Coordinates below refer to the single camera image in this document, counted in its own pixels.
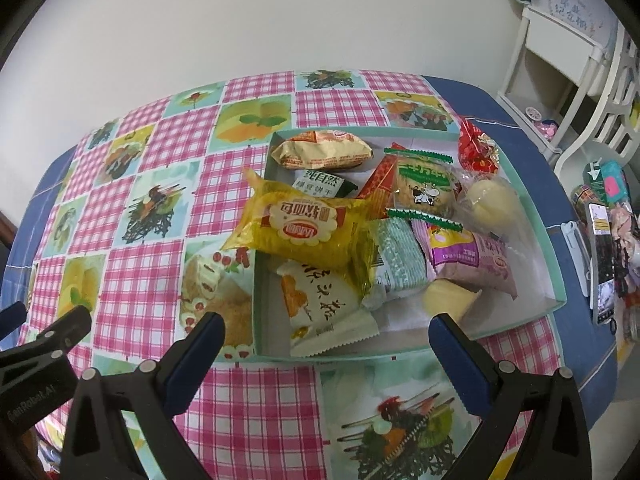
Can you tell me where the white green text packet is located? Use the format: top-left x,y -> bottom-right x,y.
297,170 -> 358,198

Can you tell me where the red gold-print snack packet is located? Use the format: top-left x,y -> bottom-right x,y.
356,143 -> 402,222

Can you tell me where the pink checkered fruit tablecloth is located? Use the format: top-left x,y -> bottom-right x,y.
17,70 -> 562,479

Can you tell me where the white orange-print snack packet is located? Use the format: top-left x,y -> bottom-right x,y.
277,260 -> 380,358

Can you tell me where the yellow triangular snack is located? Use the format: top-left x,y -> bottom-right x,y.
423,280 -> 482,323

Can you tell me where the white shelf unit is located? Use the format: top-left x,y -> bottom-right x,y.
496,1 -> 640,176

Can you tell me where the purple swiss roll packet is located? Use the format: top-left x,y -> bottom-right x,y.
410,220 -> 518,299

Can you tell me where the green cow biscuit packet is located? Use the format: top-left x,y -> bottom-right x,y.
384,148 -> 463,232

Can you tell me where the beige orange swiss roll packet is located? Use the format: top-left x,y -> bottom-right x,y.
271,130 -> 373,170

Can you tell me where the blue plaid cloth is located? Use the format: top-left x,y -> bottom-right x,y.
1,76 -> 617,426

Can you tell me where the yellow soft bread packet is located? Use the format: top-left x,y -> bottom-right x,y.
222,168 -> 385,297

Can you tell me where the green white wafer packet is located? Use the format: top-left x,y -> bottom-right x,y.
361,218 -> 428,311

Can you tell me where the white teal-edged box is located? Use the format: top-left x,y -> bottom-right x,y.
248,127 -> 566,361

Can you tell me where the clear packet round yellow pastry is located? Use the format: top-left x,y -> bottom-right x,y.
457,172 -> 527,240

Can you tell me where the red patterned snack bag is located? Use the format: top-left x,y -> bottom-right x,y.
458,118 -> 500,174

